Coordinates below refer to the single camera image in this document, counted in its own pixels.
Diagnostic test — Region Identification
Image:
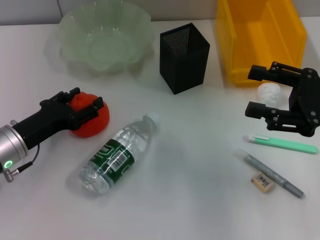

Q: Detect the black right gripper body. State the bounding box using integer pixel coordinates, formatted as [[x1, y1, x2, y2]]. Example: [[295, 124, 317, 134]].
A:
[[288, 67, 320, 138]]

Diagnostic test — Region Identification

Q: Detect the grey marker pen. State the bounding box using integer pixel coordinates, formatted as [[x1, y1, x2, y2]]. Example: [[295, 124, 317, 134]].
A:
[[233, 148, 305, 200]]

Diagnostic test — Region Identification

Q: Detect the orange fruit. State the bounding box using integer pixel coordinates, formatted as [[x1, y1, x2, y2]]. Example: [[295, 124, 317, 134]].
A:
[[66, 91, 111, 139]]

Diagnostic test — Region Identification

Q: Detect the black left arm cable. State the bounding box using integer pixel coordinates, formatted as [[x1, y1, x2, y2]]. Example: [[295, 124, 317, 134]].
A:
[[3, 143, 41, 183]]

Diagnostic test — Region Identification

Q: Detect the black mesh pen holder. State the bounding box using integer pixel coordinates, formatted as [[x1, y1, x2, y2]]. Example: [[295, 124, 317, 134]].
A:
[[159, 22, 211, 95]]

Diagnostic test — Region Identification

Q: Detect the white paper ball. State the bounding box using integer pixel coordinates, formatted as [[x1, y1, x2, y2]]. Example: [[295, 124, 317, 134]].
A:
[[257, 81, 281, 103]]

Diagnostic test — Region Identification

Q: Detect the green pen with white cap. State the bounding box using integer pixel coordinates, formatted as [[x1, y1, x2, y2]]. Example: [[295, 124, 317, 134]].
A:
[[247, 133, 320, 155]]

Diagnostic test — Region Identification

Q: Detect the yellow plastic bin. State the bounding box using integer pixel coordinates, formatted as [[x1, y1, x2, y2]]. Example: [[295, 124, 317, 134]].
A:
[[215, 0, 308, 88]]

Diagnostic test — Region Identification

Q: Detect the clear green-label water bottle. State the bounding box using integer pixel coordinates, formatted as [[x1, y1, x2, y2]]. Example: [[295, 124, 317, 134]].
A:
[[79, 112, 161, 198]]

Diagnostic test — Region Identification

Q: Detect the beige eraser with barcode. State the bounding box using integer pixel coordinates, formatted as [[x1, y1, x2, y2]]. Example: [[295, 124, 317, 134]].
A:
[[250, 171, 276, 193]]

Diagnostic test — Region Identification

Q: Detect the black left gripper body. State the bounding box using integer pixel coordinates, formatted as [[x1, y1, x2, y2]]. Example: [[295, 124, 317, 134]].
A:
[[12, 96, 77, 151]]

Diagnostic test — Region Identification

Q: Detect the pale green glass fruit plate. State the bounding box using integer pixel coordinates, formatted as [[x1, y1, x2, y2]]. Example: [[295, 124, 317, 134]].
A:
[[57, 0, 155, 75]]

